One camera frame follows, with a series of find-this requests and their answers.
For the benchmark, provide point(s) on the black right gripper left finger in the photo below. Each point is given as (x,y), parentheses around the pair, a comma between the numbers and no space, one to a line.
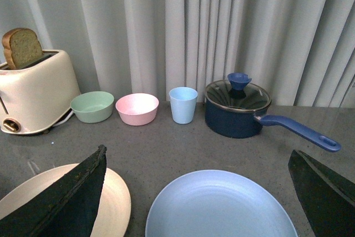
(68,207)

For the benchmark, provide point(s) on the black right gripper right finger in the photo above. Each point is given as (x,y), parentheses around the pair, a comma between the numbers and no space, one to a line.
(327,198)

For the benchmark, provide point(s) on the blue plate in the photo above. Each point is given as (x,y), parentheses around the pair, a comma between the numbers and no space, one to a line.
(216,203)

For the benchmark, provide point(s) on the cream plate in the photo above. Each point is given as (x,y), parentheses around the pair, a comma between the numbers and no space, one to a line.
(115,201)

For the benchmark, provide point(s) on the green bowl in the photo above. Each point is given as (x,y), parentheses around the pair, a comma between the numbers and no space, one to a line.
(93,107)

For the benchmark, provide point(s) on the cream toaster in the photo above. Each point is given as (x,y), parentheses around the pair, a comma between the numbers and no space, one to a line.
(33,99)

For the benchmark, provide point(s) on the pink bowl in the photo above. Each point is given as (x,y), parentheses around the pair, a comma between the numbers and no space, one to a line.
(137,109)

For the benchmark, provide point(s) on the dark blue saucepan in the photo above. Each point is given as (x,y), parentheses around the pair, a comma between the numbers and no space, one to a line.
(245,124)

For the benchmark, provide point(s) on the glass pot lid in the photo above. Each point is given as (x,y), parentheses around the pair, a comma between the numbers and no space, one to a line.
(237,93)

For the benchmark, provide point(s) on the light blue cup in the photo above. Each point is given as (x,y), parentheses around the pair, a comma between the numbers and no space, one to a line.
(183,103)

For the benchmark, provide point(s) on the brown bread slice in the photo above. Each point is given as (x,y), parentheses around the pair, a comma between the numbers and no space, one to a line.
(21,47)

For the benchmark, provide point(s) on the grey curtain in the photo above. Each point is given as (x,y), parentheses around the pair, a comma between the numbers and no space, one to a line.
(300,51)

